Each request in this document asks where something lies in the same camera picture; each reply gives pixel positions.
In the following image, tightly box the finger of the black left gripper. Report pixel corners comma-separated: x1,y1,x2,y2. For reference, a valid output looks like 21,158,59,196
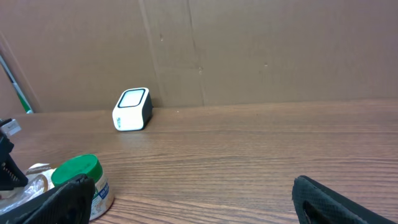
0,133,28,190

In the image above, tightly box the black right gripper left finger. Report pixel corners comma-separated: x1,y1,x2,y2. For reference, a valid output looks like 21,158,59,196
1,174,95,224

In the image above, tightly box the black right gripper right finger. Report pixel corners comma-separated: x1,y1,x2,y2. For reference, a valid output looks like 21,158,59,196
292,175,395,224

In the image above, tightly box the brown clear snack bag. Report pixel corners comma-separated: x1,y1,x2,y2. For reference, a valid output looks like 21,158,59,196
1,163,60,215

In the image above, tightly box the green lid jar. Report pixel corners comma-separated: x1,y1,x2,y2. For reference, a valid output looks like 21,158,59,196
50,154,115,221

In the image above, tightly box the white barcode scanner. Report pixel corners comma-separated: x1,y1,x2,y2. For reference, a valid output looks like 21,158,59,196
112,87,153,131

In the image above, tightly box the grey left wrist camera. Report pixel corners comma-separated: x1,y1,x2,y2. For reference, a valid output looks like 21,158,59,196
0,118,21,137

